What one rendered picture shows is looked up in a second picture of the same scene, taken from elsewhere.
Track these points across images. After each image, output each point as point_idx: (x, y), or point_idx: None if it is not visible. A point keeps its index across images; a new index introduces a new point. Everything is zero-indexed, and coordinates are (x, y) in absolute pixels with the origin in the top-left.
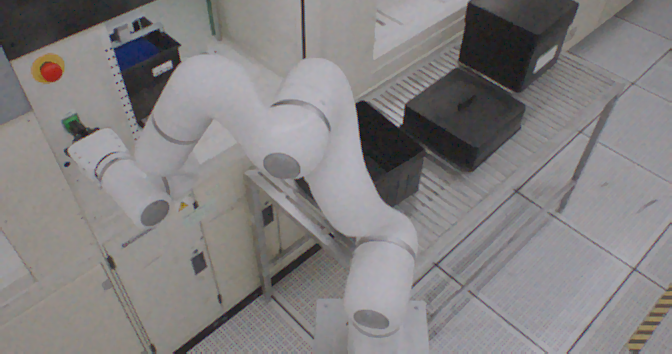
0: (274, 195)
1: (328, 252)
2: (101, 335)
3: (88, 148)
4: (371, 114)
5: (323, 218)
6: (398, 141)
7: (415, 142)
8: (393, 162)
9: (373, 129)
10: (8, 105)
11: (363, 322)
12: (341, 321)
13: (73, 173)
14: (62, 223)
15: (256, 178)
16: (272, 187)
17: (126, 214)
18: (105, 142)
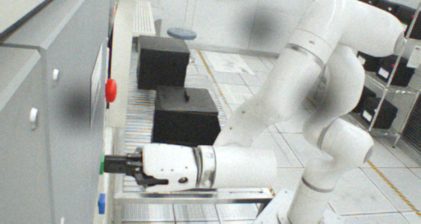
0: (152, 196)
1: (218, 203)
2: None
3: (166, 160)
4: (164, 116)
5: (195, 188)
6: (192, 122)
7: (207, 115)
8: (186, 141)
9: (165, 127)
10: (101, 137)
11: (367, 158)
12: (276, 222)
13: None
14: None
15: (128, 195)
16: (145, 193)
17: (260, 180)
18: (169, 150)
